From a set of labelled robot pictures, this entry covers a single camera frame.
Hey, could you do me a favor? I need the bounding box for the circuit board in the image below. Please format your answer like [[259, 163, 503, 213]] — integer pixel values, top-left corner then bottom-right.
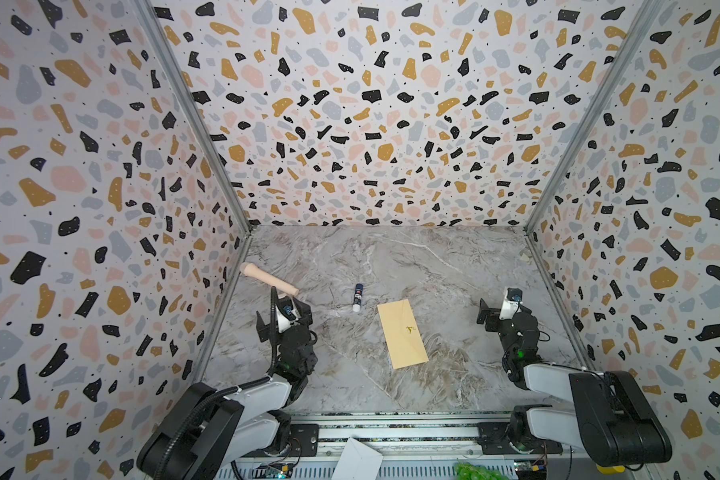
[[513, 460, 547, 480], [251, 463, 294, 480]]

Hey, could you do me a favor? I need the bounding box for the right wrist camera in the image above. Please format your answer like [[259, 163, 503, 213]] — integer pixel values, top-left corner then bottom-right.
[[499, 287, 523, 320]]

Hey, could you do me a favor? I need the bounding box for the left corner aluminium post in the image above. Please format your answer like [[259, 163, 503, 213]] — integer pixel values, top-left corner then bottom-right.
[[132, 0, 252, 238]]

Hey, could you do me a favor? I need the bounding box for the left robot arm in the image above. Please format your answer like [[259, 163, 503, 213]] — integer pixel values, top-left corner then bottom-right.
[[136, 298, 317, 479]]

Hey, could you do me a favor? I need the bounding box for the right circuit board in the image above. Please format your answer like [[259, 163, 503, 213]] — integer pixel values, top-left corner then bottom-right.
[[513, 460, 547, 480]]

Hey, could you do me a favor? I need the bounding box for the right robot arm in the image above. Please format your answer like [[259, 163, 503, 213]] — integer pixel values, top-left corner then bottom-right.
[[476, 288, 673, 467]]

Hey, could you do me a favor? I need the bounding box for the beige wooden stamp handle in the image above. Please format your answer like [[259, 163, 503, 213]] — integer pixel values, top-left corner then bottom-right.
[[240, 262, 299, 296]]

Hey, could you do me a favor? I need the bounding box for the corner aluminium post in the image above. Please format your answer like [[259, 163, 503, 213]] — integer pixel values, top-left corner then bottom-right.
[[132, 0, 252, 238], [524, 0, 662, 238]]

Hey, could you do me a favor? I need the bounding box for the yellow paper envelope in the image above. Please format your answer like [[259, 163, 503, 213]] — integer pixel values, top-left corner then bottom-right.
[[377, 299, 429, 370]]

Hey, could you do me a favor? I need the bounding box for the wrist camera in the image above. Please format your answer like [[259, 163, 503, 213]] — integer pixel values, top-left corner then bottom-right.
[[276, 296, 300, 333], [499, 287, 523, 320]]

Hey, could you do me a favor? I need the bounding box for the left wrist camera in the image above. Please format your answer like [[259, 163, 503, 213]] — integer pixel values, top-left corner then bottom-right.
[[276, 296, 300, 333]]

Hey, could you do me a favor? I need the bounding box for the right corner aluminium post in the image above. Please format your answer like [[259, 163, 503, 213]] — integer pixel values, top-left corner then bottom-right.
[[524, 0, 662, 238]]

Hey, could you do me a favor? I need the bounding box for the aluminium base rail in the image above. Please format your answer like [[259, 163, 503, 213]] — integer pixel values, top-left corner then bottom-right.
[[140, 411, 655, 480]]

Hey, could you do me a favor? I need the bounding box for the left circuit board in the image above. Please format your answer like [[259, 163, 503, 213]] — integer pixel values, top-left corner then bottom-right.
[[251, 463, 294, 480]]

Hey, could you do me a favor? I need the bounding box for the white paper sheet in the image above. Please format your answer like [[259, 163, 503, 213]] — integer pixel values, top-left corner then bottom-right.
[[331, 438, 383, 480]]

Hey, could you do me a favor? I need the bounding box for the green plastic bag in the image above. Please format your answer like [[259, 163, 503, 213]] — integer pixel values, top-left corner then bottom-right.
[[454, 462, 508, 480]]

